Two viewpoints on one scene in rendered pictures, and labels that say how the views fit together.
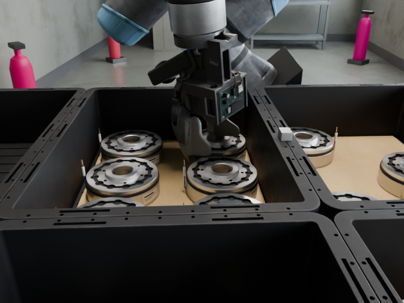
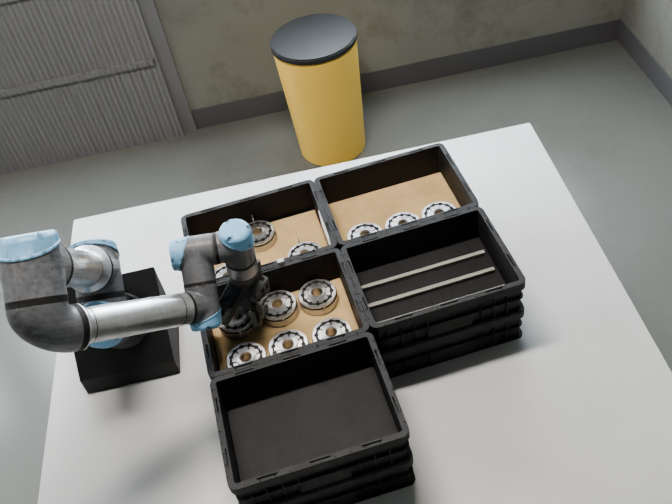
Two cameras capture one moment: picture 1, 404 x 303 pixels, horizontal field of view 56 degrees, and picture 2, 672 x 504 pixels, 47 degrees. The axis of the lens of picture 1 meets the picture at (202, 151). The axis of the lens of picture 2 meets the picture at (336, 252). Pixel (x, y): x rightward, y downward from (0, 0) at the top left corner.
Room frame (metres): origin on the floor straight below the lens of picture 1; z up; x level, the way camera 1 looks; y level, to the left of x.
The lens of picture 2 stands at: (0.39, 1.34, 2.39)
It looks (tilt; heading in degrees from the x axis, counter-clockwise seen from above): 45 degrees down; 266
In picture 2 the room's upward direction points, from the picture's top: 12 degrees counter-clockwise
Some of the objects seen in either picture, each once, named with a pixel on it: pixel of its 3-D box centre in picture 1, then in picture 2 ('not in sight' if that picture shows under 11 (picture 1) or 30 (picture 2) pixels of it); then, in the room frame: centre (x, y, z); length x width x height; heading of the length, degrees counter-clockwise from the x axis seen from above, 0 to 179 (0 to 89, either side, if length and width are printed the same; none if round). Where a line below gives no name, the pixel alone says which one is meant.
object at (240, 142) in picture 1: (216, 140); (236, 317); (0.59, -0.02, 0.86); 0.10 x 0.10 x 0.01
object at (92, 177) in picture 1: (122, 174); (288, 345); (0.48, 0.11, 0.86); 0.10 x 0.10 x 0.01
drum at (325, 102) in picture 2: not in sight; (323, 94); (0.10, -1.74, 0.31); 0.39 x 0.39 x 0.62
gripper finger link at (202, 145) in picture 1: (197, 146); (260, 314); (0.53, 0.01, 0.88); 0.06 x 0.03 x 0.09; 48
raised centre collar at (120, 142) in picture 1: (131, 140); (245, 357); (0.59, 0.12, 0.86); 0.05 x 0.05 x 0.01
